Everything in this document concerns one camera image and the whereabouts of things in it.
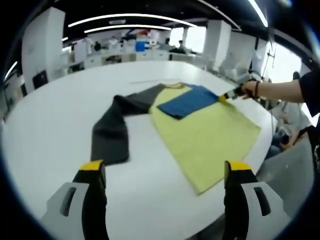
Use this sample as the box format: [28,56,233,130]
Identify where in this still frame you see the person's black printed shirt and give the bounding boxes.
[298,71,320,176]

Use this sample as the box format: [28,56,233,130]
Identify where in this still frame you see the white ceiling light strip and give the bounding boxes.
[247,0,270,27]
[3,61,18,81]
[67,13,198,28]
[83,24,173,34]

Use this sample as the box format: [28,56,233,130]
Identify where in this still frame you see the black tripod stand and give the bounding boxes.
[261,42,276,81]

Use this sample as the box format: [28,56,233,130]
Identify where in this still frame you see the person's right hand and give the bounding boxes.
[241,80,258,100]

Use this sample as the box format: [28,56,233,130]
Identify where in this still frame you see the black monitor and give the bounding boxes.
[32,69,48,90]

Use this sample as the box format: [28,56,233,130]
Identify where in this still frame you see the row of white cabinets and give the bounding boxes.
[84,49,171,70]

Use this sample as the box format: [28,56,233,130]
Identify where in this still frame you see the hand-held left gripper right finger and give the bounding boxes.
[223,159,292,240]

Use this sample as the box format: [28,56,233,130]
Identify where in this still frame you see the yellow garment grey blue sleeves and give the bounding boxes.
[90,81,262,196]

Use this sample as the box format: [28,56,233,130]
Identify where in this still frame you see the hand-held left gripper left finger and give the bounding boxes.
[41,159,110,240]

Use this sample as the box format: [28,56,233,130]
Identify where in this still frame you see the grey mesh chair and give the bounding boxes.
[254,142,316,221]

